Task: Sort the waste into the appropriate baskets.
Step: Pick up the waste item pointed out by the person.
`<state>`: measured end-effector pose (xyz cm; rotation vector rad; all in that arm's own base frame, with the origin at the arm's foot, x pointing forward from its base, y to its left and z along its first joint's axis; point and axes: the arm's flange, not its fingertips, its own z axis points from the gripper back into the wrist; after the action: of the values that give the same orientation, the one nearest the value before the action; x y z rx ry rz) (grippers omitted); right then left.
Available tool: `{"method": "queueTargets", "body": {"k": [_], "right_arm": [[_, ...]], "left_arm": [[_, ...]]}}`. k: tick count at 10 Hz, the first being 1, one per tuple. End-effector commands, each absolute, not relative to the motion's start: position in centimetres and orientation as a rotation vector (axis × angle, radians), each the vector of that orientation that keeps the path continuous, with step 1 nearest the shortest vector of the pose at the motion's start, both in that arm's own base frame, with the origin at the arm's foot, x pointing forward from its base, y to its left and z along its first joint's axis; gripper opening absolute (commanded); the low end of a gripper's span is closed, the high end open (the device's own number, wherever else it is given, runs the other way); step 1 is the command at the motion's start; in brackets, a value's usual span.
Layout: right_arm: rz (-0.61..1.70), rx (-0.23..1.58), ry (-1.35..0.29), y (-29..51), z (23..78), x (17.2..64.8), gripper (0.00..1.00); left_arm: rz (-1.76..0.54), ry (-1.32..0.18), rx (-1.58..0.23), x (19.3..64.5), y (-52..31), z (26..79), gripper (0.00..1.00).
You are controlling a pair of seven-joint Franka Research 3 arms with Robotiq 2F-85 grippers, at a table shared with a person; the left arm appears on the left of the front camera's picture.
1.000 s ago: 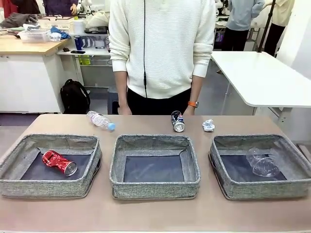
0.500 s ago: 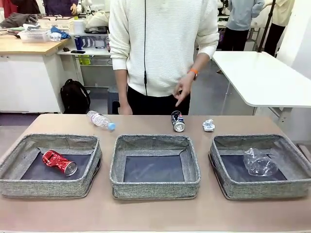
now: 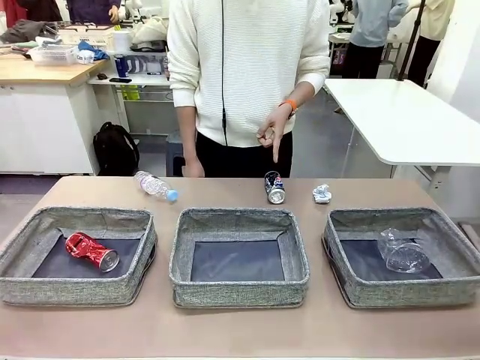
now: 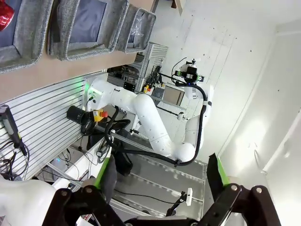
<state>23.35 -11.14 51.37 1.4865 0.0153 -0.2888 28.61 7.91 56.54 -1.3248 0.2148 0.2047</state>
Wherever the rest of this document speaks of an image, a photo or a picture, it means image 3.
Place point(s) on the person's left hand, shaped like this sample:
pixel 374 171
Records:
pixel 276 129

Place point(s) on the person's right hand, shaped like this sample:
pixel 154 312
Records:
pixel 194 168

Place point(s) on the clear bottle with blue cap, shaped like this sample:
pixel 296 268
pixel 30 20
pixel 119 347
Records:
pixel 153 185

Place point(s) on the crushed blue soda can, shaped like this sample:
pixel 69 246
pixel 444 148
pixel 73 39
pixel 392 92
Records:
pixel 276 191

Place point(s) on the clear plastic cup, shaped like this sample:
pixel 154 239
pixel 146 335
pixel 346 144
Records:
pixel 405 257

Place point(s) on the person's right forearm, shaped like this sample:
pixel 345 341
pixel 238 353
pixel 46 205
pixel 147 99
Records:
pixel 189 135

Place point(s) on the person's left forearm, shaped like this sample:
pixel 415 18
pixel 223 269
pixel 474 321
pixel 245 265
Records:
pixel 302 93

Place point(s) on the grey plastic stool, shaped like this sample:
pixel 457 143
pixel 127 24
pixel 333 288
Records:
pixel 175 153

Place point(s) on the orange wrist watch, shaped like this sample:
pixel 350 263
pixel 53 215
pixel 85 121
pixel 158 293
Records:
pixel 288 107

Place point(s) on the person in white sweater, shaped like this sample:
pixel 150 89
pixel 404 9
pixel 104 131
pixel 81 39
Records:
pixel 243 75

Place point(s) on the crumpled white paper ball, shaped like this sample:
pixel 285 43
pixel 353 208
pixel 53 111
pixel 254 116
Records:
pixel 322 194

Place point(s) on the black backpack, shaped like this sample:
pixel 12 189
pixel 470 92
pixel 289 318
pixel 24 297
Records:
pixel 114 150

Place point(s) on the yellow safety vest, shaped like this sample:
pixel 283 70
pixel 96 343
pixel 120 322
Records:
pixel 130 92

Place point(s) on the white side desk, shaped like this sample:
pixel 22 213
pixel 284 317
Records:
pixel 142 79

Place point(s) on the black smartphone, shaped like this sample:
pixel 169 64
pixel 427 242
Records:
pixel 120 80

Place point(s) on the dark blue bottle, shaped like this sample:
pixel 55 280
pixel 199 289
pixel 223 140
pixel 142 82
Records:
pixel 120 67

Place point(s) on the white folding table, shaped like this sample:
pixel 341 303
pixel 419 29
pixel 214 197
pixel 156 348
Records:
pixel 405 120

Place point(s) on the grey woven fabric basket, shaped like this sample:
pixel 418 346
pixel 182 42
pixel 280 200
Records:
pixel 75 290
pixel 236 294
pixel 393 294

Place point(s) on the crushed red soda can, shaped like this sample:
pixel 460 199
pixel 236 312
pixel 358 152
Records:
pixel 88 249

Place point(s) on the person in blue shirt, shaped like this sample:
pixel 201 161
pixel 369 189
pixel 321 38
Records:
pixel 375 30

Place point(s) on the white cloth bag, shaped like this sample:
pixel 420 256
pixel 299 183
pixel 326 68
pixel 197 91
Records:
pixel 150 32

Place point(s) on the white cylindrical container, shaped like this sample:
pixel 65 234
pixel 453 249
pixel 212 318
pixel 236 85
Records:
pixel 122 41

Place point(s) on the blue and white packet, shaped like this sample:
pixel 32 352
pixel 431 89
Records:
pixel 85 54

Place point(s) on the black tripod pole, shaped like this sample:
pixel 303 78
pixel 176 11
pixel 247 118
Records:
pixel 410 45

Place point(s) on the white counter with wooden top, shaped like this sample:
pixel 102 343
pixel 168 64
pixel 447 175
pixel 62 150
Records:
pixel 37 112

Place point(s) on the white plastic basket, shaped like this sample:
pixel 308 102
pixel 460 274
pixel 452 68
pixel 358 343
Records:
pixel 86 36

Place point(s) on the clear plastic crate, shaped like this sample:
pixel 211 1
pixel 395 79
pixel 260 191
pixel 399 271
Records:
pixel 52 55

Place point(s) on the person in cream top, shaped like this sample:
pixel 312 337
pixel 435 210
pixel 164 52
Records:
pixel 435 37

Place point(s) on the person in dark purple top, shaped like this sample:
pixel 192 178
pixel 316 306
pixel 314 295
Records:
pixel 90 9

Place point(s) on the grey crumpled cloth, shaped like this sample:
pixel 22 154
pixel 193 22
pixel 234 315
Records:
pixel 26 32

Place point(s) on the red garment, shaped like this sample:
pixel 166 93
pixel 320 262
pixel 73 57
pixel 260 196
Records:
pixel 11 13

